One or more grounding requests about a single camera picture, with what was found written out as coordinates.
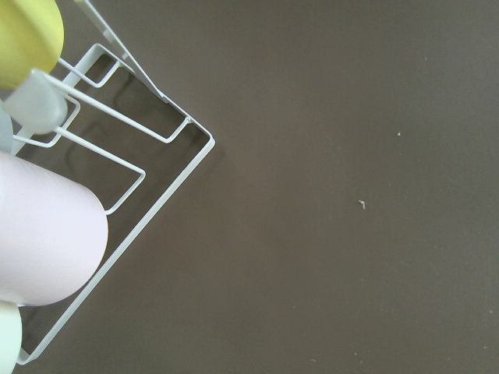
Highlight white cup rack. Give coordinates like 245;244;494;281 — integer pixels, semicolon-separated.
16;1;215;365

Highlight pink cup in rack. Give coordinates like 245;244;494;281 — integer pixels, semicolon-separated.
1;153;108;306

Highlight yellow cup in rack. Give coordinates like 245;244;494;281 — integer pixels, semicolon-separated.
1;1;64;90

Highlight white cup in rack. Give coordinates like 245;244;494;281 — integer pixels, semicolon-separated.
1;302;23;374

